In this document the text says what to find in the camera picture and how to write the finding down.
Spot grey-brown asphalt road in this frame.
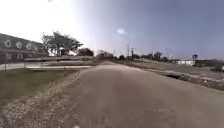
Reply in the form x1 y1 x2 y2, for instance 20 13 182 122
49 60 224 128

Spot grass verge with ditch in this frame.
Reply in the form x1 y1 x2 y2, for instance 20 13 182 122
114 59 224 92

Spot pale sidewalk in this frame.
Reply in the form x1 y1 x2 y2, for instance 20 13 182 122
0 61 93 72

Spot utility poles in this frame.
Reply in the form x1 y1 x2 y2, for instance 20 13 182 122
125 44 135 61

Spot gravel strip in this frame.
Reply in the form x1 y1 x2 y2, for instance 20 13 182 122
0 68 91 128

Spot dark tree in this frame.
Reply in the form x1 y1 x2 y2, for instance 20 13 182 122
77 47 95 57

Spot group of trees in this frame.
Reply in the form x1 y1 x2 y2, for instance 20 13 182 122
41 31 84 58

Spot distant row of trees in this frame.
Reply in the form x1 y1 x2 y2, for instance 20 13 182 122
113 51 174 63

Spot low white building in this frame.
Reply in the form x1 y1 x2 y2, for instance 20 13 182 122
175 59 196 66

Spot grey parking lot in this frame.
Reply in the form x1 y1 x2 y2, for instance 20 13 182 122
133 59 224 81

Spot building with dormer windows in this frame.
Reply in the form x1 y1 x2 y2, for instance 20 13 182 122
0 32 51 65

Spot grass strip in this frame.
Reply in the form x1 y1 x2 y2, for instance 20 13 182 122
0 68 83 108

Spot sign on pole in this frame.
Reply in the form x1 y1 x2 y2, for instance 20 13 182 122
191 53 199 66

